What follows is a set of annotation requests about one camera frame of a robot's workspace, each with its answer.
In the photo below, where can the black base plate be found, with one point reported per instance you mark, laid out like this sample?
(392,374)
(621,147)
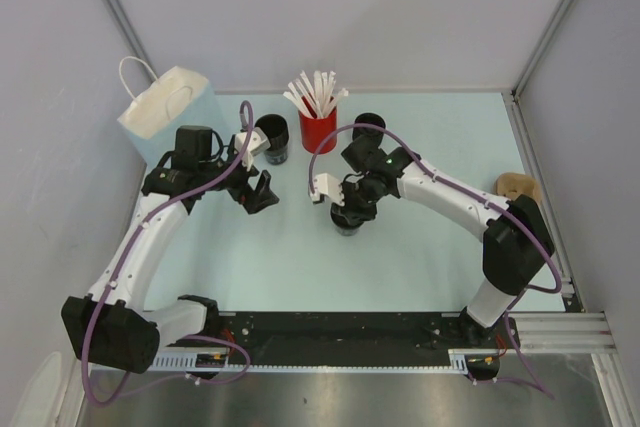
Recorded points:
(309,336)

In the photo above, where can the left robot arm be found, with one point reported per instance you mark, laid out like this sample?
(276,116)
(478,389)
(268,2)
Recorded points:
(109,326)

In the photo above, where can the single black coffee cup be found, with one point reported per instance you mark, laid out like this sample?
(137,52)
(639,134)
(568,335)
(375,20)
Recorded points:
(346,230)

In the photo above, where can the brown cardboard cup carrier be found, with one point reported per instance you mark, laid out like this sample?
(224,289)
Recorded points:
(512,185)

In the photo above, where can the black lid stack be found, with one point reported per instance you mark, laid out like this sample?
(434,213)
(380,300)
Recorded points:
(371,126)

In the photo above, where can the red straw holder cup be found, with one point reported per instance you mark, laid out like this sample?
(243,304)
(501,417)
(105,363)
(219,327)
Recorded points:
(314,130)

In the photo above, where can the black coffee cup stack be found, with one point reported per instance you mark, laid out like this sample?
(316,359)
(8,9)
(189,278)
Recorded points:
(275,128)

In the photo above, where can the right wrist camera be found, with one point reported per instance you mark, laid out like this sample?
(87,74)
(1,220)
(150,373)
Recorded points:
(325,186)

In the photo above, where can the grey slotted cable duct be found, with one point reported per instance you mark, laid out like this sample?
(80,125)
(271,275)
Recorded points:
(201,363)

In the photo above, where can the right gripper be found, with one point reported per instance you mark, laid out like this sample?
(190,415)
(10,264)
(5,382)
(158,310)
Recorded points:
(370,213)

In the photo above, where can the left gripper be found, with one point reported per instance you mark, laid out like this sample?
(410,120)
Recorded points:
(253,199)

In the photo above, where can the white wrapped straws bundle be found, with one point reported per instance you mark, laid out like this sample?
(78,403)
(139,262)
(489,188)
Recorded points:
(315,97)

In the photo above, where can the light blue paper bag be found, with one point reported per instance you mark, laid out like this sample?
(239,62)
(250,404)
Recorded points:
(179,97)

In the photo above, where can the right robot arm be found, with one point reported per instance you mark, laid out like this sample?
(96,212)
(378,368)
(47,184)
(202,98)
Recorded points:
(516,243)

